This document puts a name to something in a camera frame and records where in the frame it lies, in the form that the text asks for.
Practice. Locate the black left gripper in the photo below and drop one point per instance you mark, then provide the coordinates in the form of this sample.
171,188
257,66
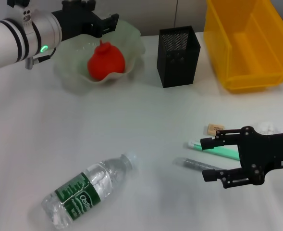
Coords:
76,22

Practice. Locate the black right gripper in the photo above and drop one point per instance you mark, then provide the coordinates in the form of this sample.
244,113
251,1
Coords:
263,151

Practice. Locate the mint green highlighter pen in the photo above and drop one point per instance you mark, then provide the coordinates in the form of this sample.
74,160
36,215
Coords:
223,152

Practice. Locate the beige eraser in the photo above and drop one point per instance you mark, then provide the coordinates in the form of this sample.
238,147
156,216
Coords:
212,128

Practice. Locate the red-orange toy orange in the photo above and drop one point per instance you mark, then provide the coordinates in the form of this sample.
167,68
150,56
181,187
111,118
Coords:
107,62

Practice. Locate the white paper ball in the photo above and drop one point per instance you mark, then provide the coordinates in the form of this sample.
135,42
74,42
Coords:
267,127

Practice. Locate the clear green-label water bottle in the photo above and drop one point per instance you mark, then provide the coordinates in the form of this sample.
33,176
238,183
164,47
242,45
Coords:
83,192

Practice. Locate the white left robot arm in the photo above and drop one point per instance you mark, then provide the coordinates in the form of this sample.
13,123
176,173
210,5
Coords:
11,41

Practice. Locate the grey marker pen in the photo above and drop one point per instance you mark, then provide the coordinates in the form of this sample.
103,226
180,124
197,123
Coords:
194,164

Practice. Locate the translucent green wavy fruit plate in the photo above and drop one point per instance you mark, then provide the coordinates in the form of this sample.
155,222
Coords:
124,38

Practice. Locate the black mesh pen holder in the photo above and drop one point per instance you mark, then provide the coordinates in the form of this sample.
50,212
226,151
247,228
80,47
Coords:
177,67

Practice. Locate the yellow plastic bin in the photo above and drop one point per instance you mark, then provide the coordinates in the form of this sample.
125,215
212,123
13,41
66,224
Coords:
242,60

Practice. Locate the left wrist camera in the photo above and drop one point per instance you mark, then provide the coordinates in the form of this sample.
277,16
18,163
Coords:
78,5

